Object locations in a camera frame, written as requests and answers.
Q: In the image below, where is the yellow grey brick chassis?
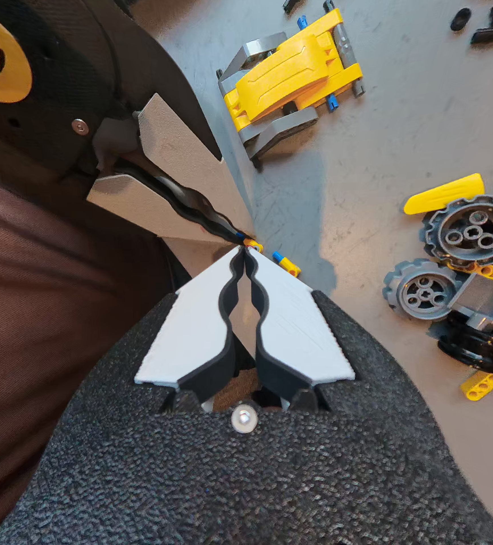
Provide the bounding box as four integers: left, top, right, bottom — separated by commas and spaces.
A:
438, 256, 493, 401

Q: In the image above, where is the yellow connector with blue pin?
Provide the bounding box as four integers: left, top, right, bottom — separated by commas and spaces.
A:
237, 234, 264, 254

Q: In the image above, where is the grey desk with wooden edge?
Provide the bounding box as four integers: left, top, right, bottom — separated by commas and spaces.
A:
132, 0, 493, 545

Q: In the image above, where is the large grey wheel hub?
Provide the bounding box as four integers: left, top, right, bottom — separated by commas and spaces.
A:
421, 194, 493, 269

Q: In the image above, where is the yellow curved panel piece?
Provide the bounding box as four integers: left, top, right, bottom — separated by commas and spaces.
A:
403, 173, 486, 216

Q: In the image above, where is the yellow and grey brick assembly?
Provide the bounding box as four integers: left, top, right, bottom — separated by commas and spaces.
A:
217, 7, 366, 167

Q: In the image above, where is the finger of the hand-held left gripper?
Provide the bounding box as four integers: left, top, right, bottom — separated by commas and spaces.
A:
87, 173, 239, 246
136, 92, 257, 241

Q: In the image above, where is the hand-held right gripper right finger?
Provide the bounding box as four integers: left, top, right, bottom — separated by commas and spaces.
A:
245, 247, 357, 404

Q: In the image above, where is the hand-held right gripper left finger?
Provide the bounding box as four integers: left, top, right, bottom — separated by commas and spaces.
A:
134, 246, 247, 403

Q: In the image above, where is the small grey wheel hub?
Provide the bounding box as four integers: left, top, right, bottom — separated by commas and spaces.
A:
383, 258, 464, 322

